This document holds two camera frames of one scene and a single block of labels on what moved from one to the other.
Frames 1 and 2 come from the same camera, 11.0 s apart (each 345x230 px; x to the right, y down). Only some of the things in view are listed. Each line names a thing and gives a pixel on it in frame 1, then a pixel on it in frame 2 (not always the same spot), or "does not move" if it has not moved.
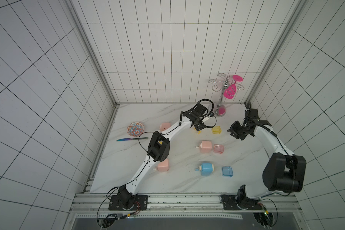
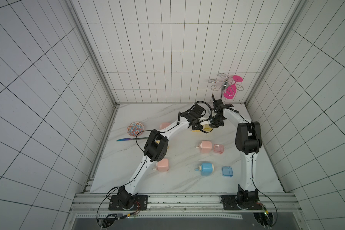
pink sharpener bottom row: x=163 y=166 does not move
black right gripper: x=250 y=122 → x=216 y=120
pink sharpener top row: x=165 y=126 does not move
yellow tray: x=216 y=130 → x=207 y=128
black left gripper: x=200 y=127 does not move
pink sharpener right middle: x=205 y=146 does not move
